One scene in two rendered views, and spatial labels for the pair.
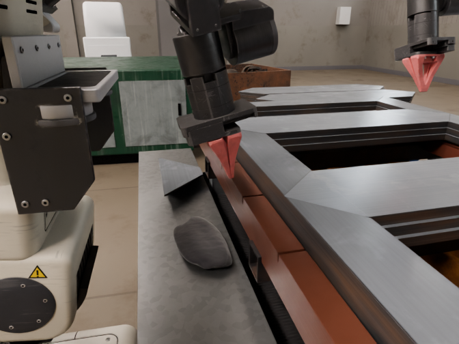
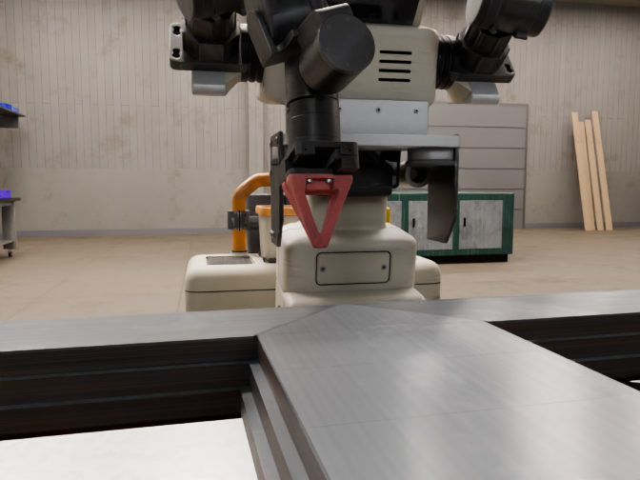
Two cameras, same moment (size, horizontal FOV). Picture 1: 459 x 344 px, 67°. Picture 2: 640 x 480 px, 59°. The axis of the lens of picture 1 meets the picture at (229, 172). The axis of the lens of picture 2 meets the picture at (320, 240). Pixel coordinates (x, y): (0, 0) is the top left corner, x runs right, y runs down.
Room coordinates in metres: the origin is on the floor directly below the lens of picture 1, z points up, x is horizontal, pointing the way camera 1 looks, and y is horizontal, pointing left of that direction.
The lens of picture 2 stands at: (0.47, -0.59, 0.97)
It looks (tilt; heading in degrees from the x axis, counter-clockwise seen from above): 5 degrees down; 90
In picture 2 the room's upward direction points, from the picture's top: straight up
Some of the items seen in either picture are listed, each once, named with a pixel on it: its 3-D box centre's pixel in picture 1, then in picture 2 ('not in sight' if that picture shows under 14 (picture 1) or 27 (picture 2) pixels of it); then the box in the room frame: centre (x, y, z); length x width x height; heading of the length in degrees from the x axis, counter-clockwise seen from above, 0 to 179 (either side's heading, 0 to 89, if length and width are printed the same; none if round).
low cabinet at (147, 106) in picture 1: (91, 102); not in sight; (3.73, 1.48, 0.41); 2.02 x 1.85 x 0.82; 101
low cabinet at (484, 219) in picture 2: not in sight; (406, 224); (1.67, 7.26, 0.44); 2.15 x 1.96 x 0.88; 13
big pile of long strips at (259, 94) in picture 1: (326, 97); not in sight; (1.63, -0.45, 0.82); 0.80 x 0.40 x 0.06; 104
